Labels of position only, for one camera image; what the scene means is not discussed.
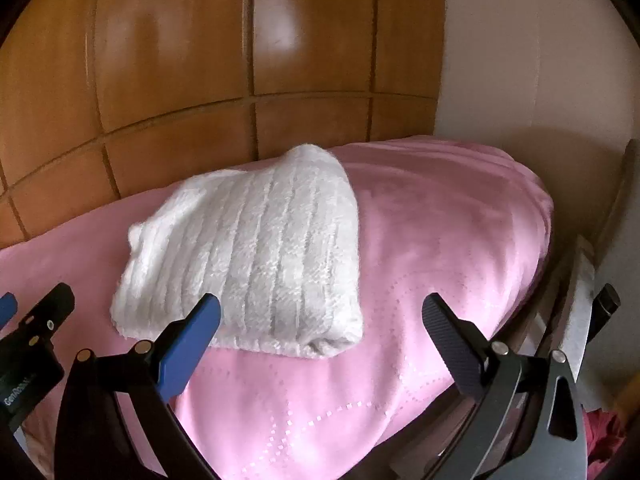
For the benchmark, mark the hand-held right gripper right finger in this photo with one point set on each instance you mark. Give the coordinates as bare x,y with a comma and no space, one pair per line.
447,342

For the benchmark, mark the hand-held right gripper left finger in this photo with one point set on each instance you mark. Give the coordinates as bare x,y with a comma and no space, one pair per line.
192,342

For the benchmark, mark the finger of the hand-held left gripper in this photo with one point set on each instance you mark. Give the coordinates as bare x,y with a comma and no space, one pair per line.
7,305
55,305

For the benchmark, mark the white ribbed knit garment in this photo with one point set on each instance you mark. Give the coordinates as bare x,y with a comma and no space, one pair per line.
240,255

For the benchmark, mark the pink blanket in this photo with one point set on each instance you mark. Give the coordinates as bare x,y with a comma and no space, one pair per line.
400,240

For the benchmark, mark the white flat board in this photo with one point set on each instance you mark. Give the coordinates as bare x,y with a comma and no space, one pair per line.
580,300

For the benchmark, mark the red cloth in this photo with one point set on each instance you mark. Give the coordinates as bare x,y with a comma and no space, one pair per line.
605,435

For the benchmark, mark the wooden wardrobe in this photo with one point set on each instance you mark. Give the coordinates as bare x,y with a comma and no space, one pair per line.
200,30

